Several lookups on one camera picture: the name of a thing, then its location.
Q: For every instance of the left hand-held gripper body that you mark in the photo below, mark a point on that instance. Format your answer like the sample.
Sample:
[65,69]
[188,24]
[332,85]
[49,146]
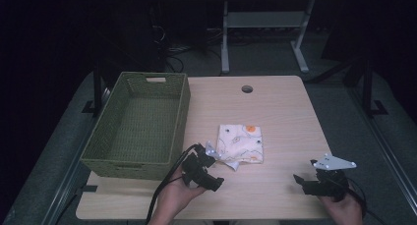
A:
[193,167]

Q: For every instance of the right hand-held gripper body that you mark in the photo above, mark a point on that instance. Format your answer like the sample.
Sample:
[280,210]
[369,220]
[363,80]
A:
[329,185]

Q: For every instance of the black tape strip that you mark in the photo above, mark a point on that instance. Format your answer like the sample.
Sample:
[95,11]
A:
[89,188]

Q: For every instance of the green woven basket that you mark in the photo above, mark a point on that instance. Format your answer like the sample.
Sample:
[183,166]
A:
[141,130]

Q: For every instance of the aluminium floor rail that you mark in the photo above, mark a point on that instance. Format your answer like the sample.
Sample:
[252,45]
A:
[70,176]
[387,153]

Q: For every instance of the white metal desk frame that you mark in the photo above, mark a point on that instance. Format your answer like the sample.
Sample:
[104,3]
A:
[262,20]

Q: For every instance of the person's right hand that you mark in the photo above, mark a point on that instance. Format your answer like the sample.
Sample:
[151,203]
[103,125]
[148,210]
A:
[342,210]

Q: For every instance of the white patterned cloth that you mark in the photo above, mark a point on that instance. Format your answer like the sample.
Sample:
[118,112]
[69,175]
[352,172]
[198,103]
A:
[241,145]

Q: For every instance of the person's left hand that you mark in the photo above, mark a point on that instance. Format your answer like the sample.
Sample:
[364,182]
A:
[175,194]

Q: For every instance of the black metal stand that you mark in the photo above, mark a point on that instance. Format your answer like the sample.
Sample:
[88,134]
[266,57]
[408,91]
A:
[97,90]
[368,87]

